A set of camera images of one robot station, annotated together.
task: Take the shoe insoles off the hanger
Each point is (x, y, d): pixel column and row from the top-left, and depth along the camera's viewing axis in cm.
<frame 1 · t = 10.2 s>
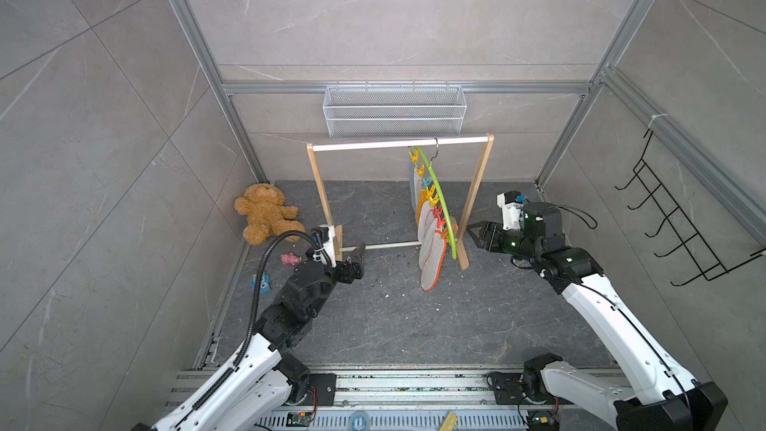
left hand: (350, 240, 72), fingers open
right hand: (480, 228, 75), fingers open
brown teddy bear: (268, 215, 103), point 8 cm above the table
pink pig toy: (286, 257, 96), point 4 cm above the table
red orange-edged insole: (433, 260, 83), point 15 cm above the table
white foam insole: (422, 219, 94), point 14 cm above the table
grey striped insole: (423, 246, 93), point 8 cm above the table

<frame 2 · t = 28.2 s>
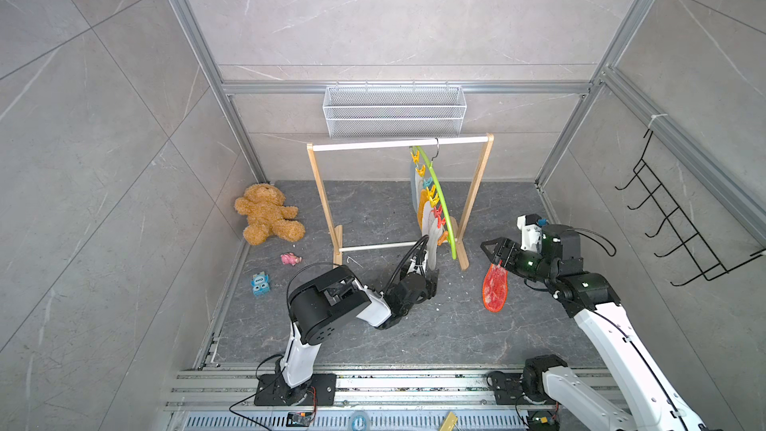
left hand: (435, 266, 91), fingers open
right hand: (493, 248, 75), fingers open
red orange-edged insole: (495, 287, 92), on the table
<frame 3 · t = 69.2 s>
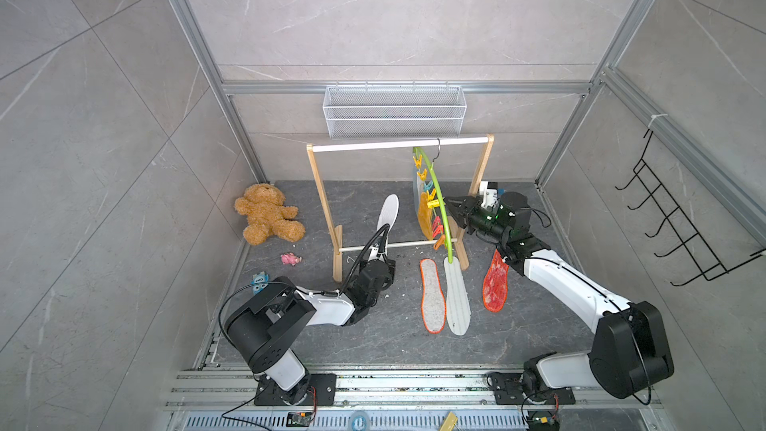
left hand: (390, 248, 89), fingers closed
right hand: (446, 201, 78), fingers closed
white foam insole: (389, 212, 83), point 23 cm above the table
grey striped insole: (459, 310, 89), on the table
grey felt orange-edged insole: (433, 300, 90), on the table
the other named things where they were.

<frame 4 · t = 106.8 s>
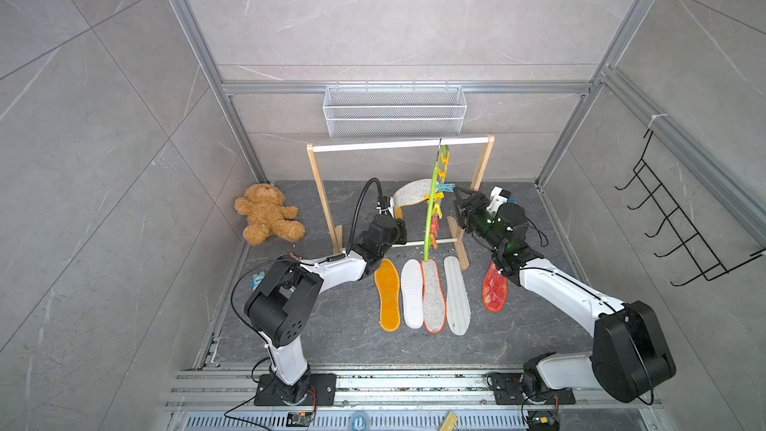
left hand: (406, 216, 91), fingers closed
right hand: (454, 193, 78), fingers open
white foam insole: (412, 293, 92), on the table
grey felt yellow-edged insole: (410, 193, 87), point 24 cm above the table
yellow fuzzy insole: (388, 287, 92), on the table
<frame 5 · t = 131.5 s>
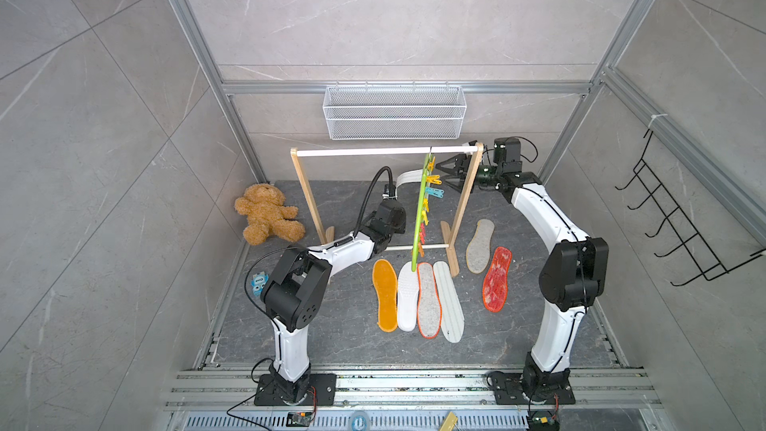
left hand: (400, 207, 94), fingers closed
right hand: (441, 172, 83), fingers open
grey felt yellow-edged insole: (478, 250, 101), on the table
grey striped insole upper: (408, 184, 87), point 25 cm above the table
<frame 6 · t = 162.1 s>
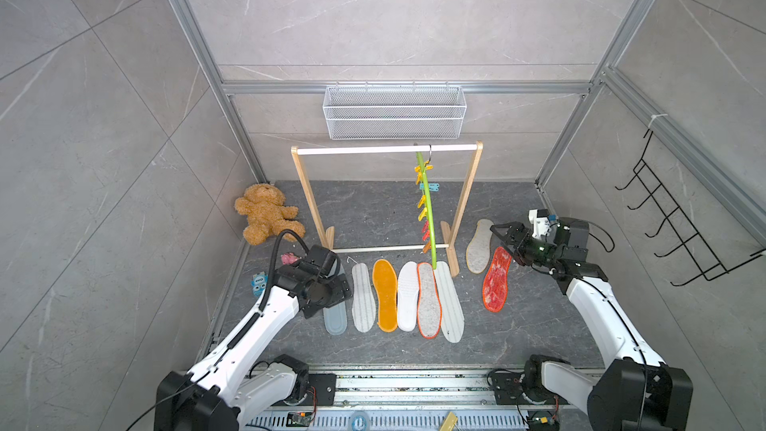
left hand: (341, 293, 80), fingers open
right hand: (500, 234, 80), fingers open
grey striped insole upper: (364, 305, 90), on the table
